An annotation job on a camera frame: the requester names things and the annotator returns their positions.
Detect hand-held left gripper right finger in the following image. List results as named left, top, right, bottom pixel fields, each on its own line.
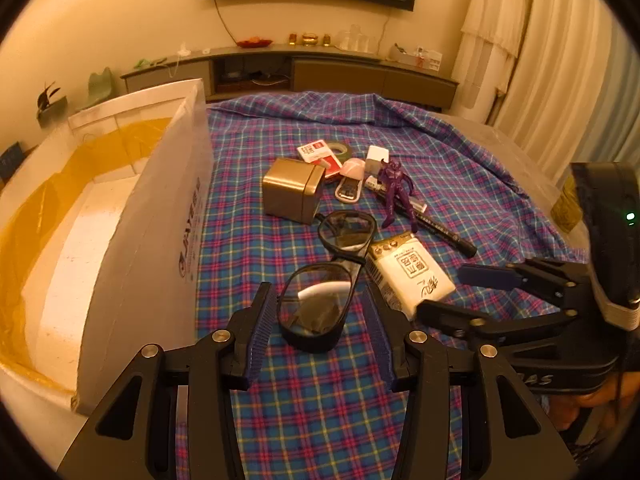
left=364, top=284, right=581, bottom=480

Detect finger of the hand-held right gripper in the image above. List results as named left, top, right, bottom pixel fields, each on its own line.
left=459, top=257, right=596, bottom=308
left=416, top=299, right=585, bottom=357

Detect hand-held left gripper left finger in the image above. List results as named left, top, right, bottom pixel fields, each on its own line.
left=57, top=282, right=278, bottom=480

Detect black-framed glasses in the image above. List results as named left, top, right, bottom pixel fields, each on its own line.
left=276, top=211, right=377, bottom=353

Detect black marker pen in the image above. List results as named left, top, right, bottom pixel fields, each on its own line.
left=382, top=190, right=478, bottom=257

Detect purple toy figure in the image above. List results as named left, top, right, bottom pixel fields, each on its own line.
left=376, top=159, right=416, bottom=231

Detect gold tin box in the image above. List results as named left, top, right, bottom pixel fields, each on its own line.
left=262, top=157, right=327, bottom=224

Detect white cardboard box yellow lining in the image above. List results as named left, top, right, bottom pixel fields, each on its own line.
left=0, top=78, right=216, bottom=416

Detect white plug charger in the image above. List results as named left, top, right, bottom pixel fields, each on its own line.
left=366, top=146, right=390, bottom=175

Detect red and white card box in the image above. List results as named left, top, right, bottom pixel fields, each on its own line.
left=296, top=141, right=344, bottom=181

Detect person's right hand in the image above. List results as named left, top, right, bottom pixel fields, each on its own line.
left=542, top=382, right=636, bottom=441

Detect yellow patterned bag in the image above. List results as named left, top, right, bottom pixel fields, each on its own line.
left=552, top=175, right=583, bottom=233

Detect blue plaid cloth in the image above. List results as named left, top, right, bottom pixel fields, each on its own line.
left=175, top=91, right=596, bottom=480

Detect pale curtain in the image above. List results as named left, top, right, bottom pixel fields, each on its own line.
left=492, top=0, right=640, bottom=196

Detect white organizer box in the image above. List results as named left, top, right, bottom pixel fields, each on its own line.
left=395, top=44, right=443, bottom=72

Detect lace-covered standing air conditioner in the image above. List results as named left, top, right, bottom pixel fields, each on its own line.
left=452, top=0, right=531, bottom=123

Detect grey television cabinet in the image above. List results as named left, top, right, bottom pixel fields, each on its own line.
left=120, top=45, right=460, bottom=111

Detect clear glassware set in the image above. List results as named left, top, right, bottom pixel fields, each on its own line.
left=335, top=25, right=378, bottom=53

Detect green plastic chair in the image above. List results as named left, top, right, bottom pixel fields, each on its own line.
left=75, top=67, right=118, bottom=113

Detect white round bin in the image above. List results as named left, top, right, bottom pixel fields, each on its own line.
left=37, top=97, right=68, bottom=131

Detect dark potted plant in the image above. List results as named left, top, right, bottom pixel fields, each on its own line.
left=36, top=81, right=63, bottom=110

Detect black power cable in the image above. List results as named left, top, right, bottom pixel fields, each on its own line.
left=214, top=0, right=240, bottom=44

